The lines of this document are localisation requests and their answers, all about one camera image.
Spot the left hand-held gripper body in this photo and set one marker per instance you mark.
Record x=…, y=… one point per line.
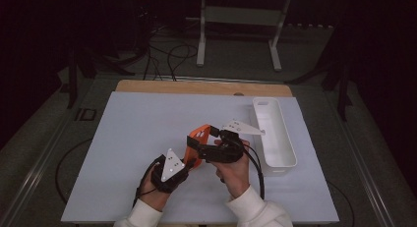
x=172, y=164

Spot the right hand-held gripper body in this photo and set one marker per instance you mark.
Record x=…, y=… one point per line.
x=226, y=153

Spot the orange phone case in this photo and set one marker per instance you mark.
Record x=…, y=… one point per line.
x=189, y=151

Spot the white plastic storage bin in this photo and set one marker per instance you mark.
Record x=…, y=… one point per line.
x=275, y=135

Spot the person's right hand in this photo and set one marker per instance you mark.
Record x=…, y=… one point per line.
x=236, y=178

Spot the person's left hand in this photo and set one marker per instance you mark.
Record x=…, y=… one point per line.
x=154, y=199

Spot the wooden table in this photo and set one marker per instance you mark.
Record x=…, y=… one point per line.
x=196, y=87

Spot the white table board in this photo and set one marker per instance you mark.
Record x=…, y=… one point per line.
x=131, y=138

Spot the white metal stand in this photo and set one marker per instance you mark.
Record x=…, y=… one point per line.
x=242, y=15

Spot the black tripod stand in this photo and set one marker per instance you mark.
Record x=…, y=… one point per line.
x=72, y=76
x=342, y=96

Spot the metal floor rail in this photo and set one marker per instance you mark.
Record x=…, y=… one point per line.
x=364, y=174
x=36, y=174

